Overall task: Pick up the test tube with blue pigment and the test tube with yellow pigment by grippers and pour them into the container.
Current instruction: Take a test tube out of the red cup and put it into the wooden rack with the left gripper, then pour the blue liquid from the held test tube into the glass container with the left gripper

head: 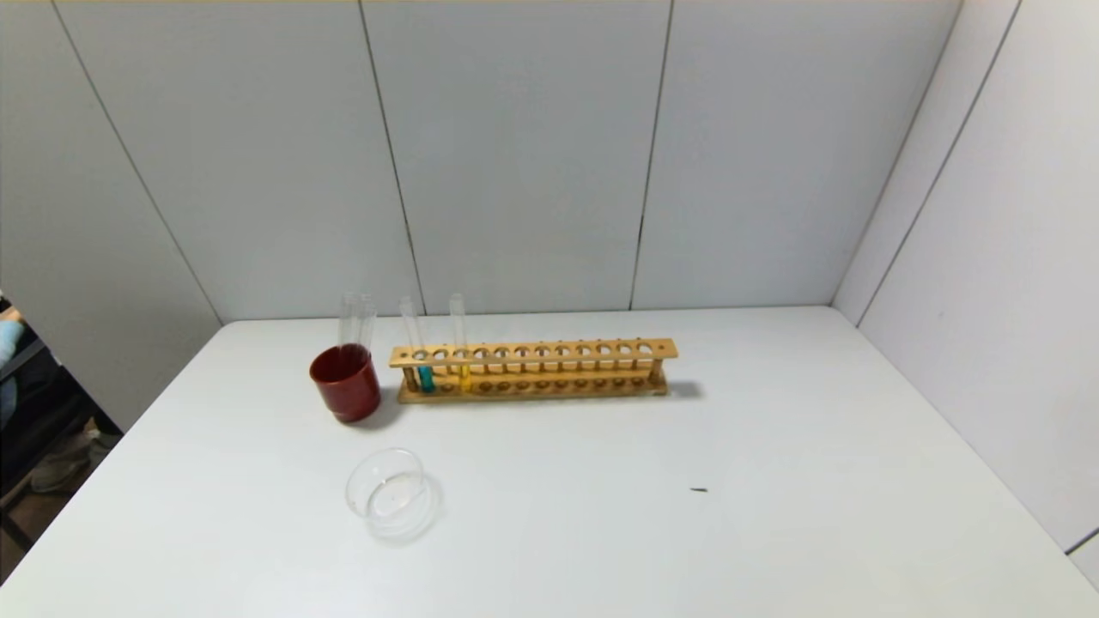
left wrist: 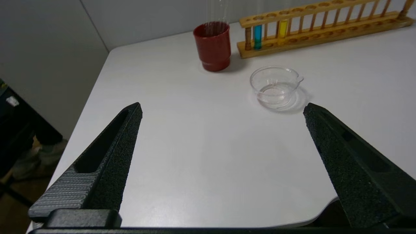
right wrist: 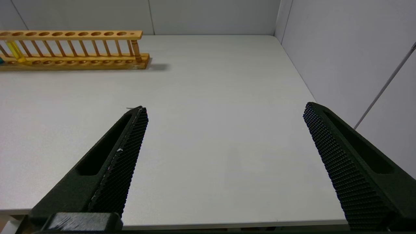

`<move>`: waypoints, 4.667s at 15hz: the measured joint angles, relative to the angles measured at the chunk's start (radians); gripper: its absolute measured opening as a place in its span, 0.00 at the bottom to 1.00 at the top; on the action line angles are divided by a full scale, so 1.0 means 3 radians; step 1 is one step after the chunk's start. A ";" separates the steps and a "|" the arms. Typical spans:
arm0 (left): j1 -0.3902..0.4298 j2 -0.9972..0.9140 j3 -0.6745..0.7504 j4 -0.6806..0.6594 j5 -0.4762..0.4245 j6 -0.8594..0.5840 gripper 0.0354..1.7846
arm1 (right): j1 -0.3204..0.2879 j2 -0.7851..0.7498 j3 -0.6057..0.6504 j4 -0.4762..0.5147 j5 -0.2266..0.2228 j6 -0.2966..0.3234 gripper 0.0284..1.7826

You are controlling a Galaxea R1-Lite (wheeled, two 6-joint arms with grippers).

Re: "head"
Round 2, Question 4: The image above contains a test tube with blue pigment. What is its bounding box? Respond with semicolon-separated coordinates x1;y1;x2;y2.
399;297;436;394

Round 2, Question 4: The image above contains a clear glass dish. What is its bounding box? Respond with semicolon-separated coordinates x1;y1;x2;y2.
345;447;441;542

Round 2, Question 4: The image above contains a person in dark clothing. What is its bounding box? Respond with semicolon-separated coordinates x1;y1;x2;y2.
0;294;121;456

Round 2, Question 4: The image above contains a wooden test tube rack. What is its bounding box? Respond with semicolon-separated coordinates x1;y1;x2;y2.
389;338;679;404

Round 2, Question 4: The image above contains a test tube with yellow pigment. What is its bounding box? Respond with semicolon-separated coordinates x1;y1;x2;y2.
449;294;472;393

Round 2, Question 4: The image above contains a grey worn shoe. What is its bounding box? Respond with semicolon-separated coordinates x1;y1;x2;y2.
31;429;109;495

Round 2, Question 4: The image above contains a dark red cup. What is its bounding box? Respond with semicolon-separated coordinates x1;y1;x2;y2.
309;344;382;424

